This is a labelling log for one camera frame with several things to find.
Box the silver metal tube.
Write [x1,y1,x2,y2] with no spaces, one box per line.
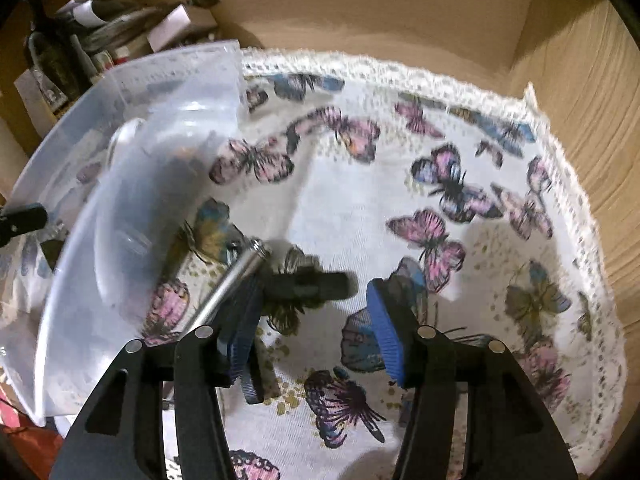
[175,239,273,333]

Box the stack of books and papers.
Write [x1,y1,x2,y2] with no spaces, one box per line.
[55,0,221,68]

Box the butterfly print lace tablecloth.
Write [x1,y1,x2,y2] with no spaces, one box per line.
[0,47,628,480]

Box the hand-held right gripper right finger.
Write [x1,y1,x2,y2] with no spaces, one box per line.
[366,277,573,480]

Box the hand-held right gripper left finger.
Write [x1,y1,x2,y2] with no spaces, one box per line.
[49,277,263,480]

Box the red patterned cloth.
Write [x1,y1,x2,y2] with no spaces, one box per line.
[0,385,66,480]

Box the black plastic clip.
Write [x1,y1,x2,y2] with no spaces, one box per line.
[260,269,358,306]

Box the strawberry print box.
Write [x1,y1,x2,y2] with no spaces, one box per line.
[92,46,130,68]

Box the small white box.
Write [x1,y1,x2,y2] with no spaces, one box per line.
[147,4,193,51]

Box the dark wine bottle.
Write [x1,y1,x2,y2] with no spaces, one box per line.
[27,30,86,111]

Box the clear plastic storage box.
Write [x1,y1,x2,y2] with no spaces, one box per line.
[0,40,247,426]

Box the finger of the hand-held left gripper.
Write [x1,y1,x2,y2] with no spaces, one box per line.
[0,202,49,248]

